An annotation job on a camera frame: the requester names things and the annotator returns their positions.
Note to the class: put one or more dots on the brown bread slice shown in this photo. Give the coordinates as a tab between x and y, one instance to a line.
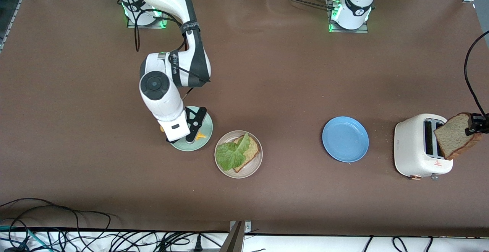
454	137
253	150

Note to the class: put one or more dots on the green lettuce leaf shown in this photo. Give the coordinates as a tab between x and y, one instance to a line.
229	154

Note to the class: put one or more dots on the yellow mustard squeeze bottle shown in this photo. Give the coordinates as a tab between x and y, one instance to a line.
200	136

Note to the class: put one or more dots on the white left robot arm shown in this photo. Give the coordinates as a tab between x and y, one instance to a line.
357	7

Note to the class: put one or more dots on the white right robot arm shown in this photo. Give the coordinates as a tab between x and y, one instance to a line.
160	103

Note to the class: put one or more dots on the blue plate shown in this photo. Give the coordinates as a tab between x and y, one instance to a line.
345	139

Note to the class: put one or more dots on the beige plate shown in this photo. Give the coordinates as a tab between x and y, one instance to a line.
252	168

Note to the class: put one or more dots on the mint green plate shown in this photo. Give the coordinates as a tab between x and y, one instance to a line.
209	129

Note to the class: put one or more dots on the white two-slot toaster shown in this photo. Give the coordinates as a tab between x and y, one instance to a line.
410	152

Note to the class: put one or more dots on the brown table cover mat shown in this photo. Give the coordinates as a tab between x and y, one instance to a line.
244	53

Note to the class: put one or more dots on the black power plug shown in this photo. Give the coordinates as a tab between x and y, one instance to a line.
198	244

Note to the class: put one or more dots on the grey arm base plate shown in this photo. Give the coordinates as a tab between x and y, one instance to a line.
153	26
363	30

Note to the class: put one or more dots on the silver corner bracket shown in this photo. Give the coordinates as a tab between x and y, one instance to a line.
247	227

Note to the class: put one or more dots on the grey metal post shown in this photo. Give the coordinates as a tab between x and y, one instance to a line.
233	241

